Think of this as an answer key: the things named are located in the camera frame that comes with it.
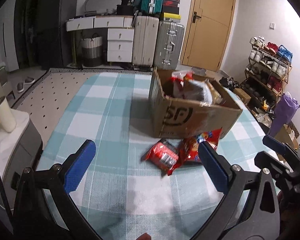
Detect black shoes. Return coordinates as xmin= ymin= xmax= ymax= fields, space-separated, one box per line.
xmin=219 ymin=76 xmax=240 ymax=90

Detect cardboard box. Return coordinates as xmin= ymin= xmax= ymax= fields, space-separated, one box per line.
xmin=149 ymin=69 xmax=243 ymax=139

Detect beige suitcase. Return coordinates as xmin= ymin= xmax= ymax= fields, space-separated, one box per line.
xmin=132 ymin=15 xmax=160 ymax=70

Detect black bag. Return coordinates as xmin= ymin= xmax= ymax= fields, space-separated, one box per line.
xmin=116 ymin=0 xmax=137 ymax=15

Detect beige biscuit packet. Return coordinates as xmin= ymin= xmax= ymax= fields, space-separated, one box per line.
xmin=207 ymin=80 xmax=227 ymax=104

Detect shoe rack with shoes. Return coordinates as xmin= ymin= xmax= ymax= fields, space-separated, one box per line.
xmin=244 ymin=36 xmax=293 ymax=110

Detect small red snack packet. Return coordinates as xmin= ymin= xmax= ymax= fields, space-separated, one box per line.
xmin=141 ymin=138 xmax=180 ymax=177

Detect small cardboard carton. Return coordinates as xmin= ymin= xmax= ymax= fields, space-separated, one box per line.
xmin=234 ymin=88 xmax=252 ymax=104

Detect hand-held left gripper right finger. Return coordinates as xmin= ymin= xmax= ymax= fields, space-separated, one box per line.
xmin=195 ymin=141 xmax=282 ymax=240

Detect dotted floor mat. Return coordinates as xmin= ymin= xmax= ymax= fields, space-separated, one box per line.
xmin=10 ymin=67 xmax=153 ymax=143

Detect white drawer cabinet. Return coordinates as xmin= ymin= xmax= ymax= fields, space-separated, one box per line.
xmin=66 ymin=15 xmax=135 ymax=63

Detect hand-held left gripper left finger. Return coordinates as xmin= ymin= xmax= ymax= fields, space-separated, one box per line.
xmin=11 ymin=139 xmax=103 ymax=240

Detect white red noodle packet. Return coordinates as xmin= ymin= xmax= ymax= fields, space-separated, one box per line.
xmin=171 ymin=70 xmax=194 ymax=98

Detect striped laundry basket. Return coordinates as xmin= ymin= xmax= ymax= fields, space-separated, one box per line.
xmin=80 ymin=34 xmax=103 ymax=67

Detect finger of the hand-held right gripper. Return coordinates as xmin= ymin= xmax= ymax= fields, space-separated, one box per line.
xmin=254 ymin=151 xmax=300 ymax=195
xmin=262 ymin=135 xmax=300 ymax=158

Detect open cardboard carton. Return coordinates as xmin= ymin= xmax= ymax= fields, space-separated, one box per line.
xmin=275 ymin=124 xmax=300 ymax=150

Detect purple bag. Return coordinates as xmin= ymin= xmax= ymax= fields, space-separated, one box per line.
xmin=267 ymin=92 xmax=300 ymax=138

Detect cream tumbler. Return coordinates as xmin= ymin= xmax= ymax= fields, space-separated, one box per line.
xmin=0 ymin=96 xmax=17 ymax=133

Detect black shoe boxes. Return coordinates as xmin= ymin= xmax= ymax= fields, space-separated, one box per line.
xmin=162 ymin=0 xmax=180 ymax=14

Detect checked tablecloth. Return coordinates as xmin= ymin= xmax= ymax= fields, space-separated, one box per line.
xmin=36 ymin=71 xmax=278 ymax=240

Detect wooden door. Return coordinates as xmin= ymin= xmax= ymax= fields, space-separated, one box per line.
xmin=180 ymin=0 xmax=237 ymax=72

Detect yellow box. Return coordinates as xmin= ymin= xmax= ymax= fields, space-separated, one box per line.
xmin=160 ymin=13 xmax=182 ymax=22

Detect black fridge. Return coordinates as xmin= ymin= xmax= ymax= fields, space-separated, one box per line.
xmin=37 ymin=0 xmax=80 ymax=69

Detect silver suitcase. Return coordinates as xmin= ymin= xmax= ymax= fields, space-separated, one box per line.
xmin=154 ymin=20 xmax=185 ymax=69

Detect red chips packet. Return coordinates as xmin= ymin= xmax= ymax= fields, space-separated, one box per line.
xmin=176 ymin=127 xmax=223 ymax=165

